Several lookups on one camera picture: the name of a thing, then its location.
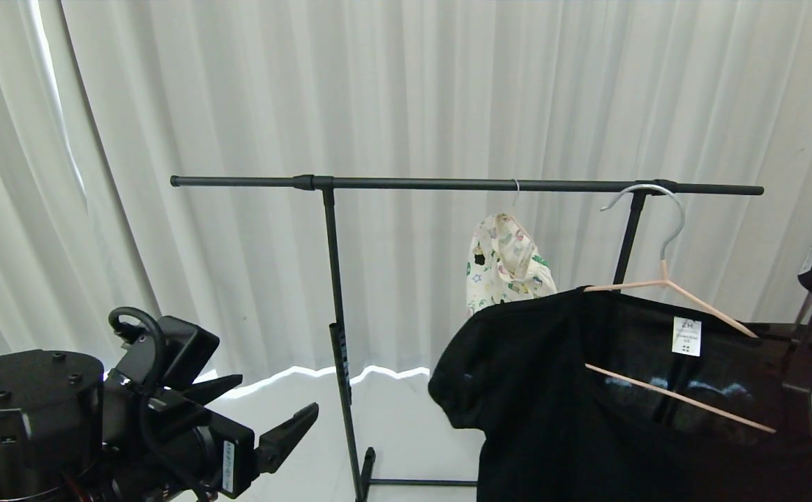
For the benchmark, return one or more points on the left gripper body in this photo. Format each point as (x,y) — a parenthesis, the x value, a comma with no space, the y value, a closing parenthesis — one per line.
(183,439)

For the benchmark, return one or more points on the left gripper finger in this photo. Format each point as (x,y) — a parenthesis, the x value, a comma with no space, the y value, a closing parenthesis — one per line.
(284,439)
(214,389)

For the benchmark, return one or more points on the pink clothes hanger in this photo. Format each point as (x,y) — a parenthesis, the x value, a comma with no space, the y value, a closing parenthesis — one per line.
(517,192)
(664,272)

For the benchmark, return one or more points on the black garment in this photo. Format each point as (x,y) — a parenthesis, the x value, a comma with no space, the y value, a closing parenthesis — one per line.
(552,418)

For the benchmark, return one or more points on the cream printed garment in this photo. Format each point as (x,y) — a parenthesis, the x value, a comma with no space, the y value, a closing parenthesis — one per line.
(504,272)

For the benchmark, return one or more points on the black clothes rack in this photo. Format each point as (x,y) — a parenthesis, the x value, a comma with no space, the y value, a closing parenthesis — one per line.
(413,184)

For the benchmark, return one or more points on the white curtain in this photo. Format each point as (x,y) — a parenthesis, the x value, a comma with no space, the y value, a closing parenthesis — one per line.
(308,90)

